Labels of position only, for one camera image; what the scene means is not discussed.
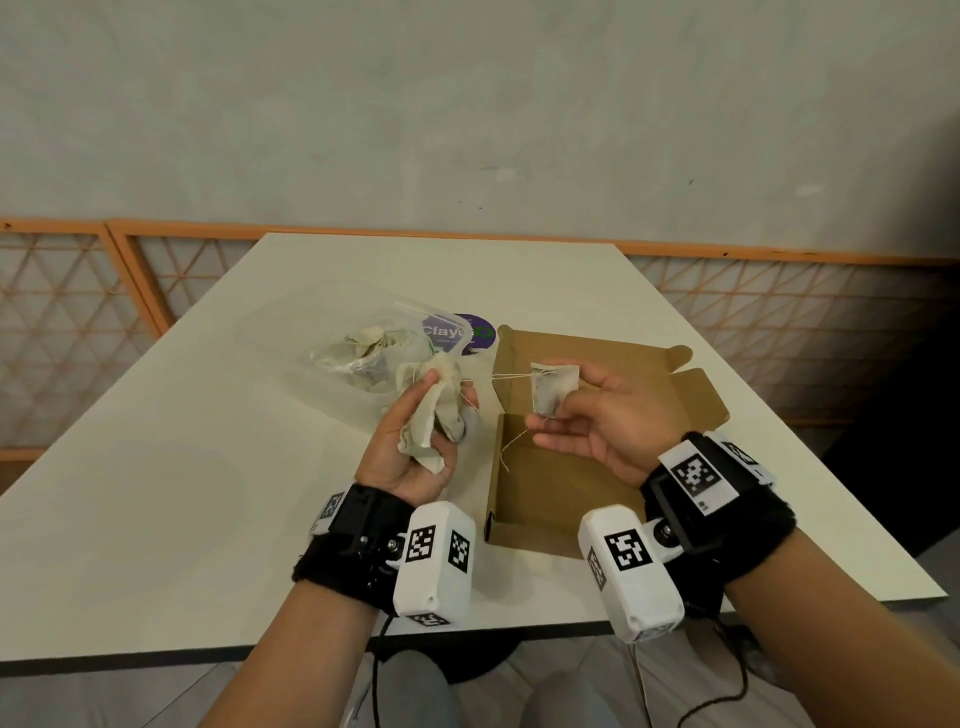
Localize person's right hand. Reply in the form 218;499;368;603
524;360;696;490

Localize person's left hand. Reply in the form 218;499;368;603
353;366;482;508

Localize bunch of tea bags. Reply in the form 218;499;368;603
395;351;482;476

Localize white stringed tea bag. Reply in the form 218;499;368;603
491;361;583;475

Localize brown paper box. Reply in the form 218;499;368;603
482;323;731;561

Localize pile of tea bags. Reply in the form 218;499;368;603
314;322;437;396

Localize clear plastic container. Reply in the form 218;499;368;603
302;282;482;422

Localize person's right forearm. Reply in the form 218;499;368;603
722;527;960;728

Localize person's left forearm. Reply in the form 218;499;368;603
197;580;381;728

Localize black marker wristband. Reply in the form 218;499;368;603
291;482;415;617
640;430;799;621

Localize round purple sticker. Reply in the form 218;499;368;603
423;312;499;357

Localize orange lattice fence panel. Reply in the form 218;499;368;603
0;216;171;463
104;218;960;430

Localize grey trousers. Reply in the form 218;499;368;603
337;647;646;728

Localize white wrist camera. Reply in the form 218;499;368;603
390;500;478;628
576;503;686;645

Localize black cable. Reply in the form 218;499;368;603
366;614;396;728
674;614;752;728

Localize thin white cable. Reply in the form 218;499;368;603
625;640;655;728

